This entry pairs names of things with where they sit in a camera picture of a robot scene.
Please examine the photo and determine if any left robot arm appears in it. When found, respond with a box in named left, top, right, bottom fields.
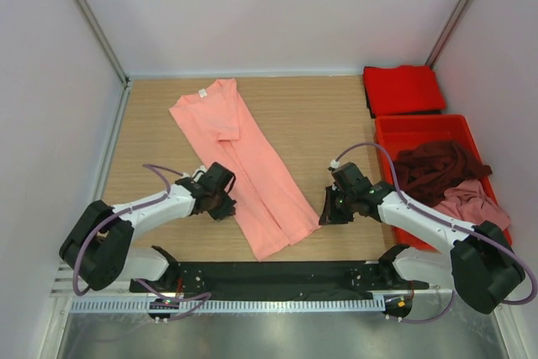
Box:
left=59, top=162, right=236, bottom=296

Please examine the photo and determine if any aluminium frame rail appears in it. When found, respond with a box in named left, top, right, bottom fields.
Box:
left=50, top=261, right=512, bottom=298

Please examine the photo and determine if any right corner aluminium post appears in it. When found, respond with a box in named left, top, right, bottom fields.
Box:
left=425, top=0, right=473, bottom=69

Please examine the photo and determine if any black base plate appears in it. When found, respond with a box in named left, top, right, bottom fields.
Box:
left=150, top=261, right=429, bottom=302

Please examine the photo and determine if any slotted cable duct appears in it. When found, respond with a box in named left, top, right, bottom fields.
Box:
left=70, top=296, right=385, bottom=314

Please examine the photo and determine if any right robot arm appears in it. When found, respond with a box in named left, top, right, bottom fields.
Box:
left=319, top=161, right=525, bottom=314

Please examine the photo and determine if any folded red t shirt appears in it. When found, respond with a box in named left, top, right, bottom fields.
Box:
left=362, top=66, right=446, bottom=118

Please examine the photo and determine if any corner aluminium post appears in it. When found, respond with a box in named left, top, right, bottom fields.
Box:
left=425, top=0, right=473, bottom=69
left=73, top=0, right=129, bottom=87

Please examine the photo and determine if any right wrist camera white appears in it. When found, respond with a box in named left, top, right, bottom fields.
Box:
left=329, top=159, right=340, bottom=171

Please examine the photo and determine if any dark maroon t shirt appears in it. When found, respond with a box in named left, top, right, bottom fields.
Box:
left=393, top=140, right=493, bottom=208

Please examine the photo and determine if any dusty pink t shirt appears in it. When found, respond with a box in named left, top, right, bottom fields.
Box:
left=434, top=179, right=511, bottom=230

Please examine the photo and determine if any salmon pink t shirt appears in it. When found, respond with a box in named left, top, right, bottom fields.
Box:
left=169, top=79, right=319, bottom=261

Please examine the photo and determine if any left corner aluminium post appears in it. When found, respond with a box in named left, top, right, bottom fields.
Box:
left=73, top=0, right=129, bottom=87

